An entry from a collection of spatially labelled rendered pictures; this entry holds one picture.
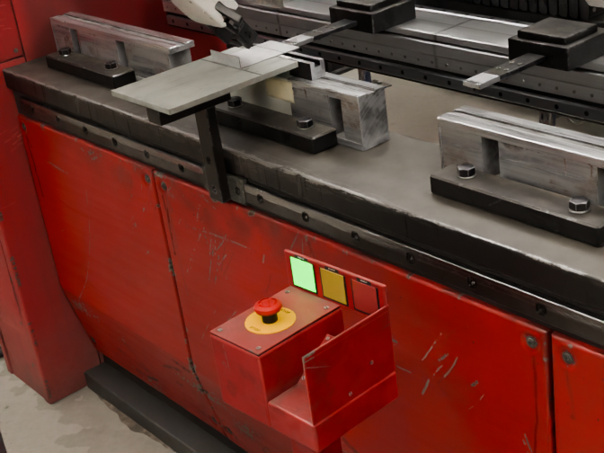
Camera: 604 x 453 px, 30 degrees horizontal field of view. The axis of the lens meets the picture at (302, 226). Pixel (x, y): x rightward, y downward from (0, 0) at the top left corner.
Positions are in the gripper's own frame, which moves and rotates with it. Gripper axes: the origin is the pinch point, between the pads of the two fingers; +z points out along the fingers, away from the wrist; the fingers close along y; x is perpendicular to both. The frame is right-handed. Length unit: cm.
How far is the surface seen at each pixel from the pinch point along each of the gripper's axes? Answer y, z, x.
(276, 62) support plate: -7.1, 5.3, 1.1
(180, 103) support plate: -9.5, -8.5, 17.6
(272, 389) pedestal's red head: -48, 2, 49
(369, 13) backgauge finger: -6.4, 18.0, -17.7
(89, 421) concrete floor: 69, 71, 79
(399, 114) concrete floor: 158, 194, -70
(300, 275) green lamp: -40, 4, 33
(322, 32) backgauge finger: -2.3, 14.1, -10.3
